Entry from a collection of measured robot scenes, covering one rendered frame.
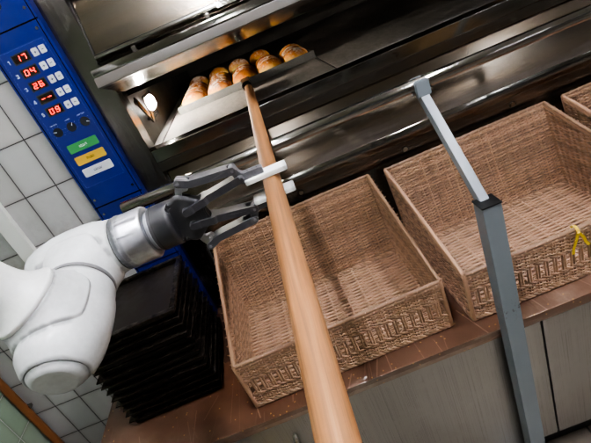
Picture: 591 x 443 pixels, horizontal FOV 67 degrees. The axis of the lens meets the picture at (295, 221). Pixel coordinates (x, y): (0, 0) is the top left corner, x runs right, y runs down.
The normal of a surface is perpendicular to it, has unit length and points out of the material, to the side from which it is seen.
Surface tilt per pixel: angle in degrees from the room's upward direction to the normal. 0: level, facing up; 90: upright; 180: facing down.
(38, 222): 90
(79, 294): 63
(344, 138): 70
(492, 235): 90
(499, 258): 90
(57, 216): 90
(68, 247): 17
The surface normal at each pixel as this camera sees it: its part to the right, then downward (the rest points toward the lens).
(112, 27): 0.00, 0.12
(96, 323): 0.84, -0.48
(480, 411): 0.14, 0.43
